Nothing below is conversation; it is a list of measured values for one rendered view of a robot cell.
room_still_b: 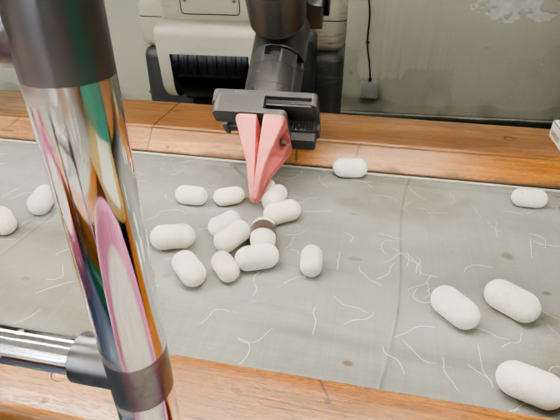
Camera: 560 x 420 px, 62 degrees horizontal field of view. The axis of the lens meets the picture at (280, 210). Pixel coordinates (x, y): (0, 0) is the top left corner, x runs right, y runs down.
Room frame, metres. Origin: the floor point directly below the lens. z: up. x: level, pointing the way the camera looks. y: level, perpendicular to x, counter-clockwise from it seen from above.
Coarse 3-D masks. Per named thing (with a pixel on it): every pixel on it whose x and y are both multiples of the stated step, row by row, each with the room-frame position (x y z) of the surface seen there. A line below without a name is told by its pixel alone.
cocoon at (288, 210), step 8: (288, 200) 0.37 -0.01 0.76; (272, 208) 0.36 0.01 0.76; (280, 208) 0.36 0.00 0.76; (288, 208) 0.36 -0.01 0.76; (296, 208) 0.36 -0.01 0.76; (264, 216) 0.36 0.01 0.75; (272, 216) 0.35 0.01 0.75; (280, 216) 0.36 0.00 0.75; (288, 216) 0.36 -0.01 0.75; (296, 216) 0.36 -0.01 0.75
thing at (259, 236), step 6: (252, 222) 0.34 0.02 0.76; (258, 228) 0.32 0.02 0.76; (264, 228) 0.32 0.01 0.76; (252, 234) 0.32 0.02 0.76; (258, 234) 0.32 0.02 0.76; (264, 234) 0.32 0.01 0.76; (270, 234) 0.32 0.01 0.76; (252, 240) 0.32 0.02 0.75; (258, 240) 0.31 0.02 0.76; (264, 240) 0.31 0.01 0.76; (270, 240) 0.32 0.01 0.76
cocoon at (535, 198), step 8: (512, 192) 0.40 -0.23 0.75; (520, 192) 0.39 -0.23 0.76; (528, 192) 0.39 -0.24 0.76; (536, 192) 0.39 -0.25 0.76; (544, 192) 0.39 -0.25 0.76; (512, 200) 0.39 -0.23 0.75; (520, 200) 0.39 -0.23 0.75; (528, 200) 0.39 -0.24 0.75; (536, 200) 0.39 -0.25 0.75; (544, 200) 0.38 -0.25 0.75
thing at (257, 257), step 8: (240, 248) 0.30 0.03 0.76; (248, 248) 0.30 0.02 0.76; (256, 248) 0.30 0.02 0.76; (264, 248) 0.30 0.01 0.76; (272, 248) 0.30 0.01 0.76; (240, 256) 0.29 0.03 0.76; (248, 256) 0.29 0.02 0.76; (256, 256) 0.29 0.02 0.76; (264, 256) 0.29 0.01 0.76; (272, 256) 0.29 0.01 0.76; (240, 264) 0.29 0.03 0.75; (248, 264) 0.29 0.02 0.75; (256, 264) 0.29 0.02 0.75; (264, 264) 0.29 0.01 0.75; (272, 264) 0.29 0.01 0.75
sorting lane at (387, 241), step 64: (0, 192) 0.42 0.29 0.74; (320, 192) 0.42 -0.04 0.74; (384, 192) 0.42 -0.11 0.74; (448, 192) 0.42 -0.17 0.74; (0, 256) 0.31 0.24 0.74; (64, 256) 0.31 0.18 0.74; (384, 256) 0.31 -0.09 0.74; (448, 256) 0.31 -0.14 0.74; (512, 256) 0.31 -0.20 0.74; (0, 320) 0.24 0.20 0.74; (64, 320) 0.24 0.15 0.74; (192, 320) 0.24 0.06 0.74; (256, 320) 0.24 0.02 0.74; (320, 320) 0.24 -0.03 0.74; (384, 320) 0.24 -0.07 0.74; (512, 320) 0.24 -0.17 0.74; (384, 384) 0.19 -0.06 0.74; (448, 384) 0.19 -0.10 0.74
